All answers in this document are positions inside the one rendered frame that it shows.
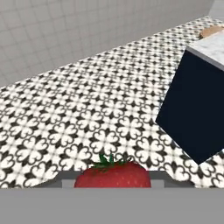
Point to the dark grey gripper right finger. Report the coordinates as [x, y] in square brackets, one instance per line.
[163, 178]

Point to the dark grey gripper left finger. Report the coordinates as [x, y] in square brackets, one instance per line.
[62, 178]

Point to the dark blue dining counter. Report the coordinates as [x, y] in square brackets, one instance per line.
[192, 105]

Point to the red strawberry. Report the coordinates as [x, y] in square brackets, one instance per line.
[113, 175]

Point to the tan wooden stool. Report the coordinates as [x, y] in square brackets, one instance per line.
[210, 30]

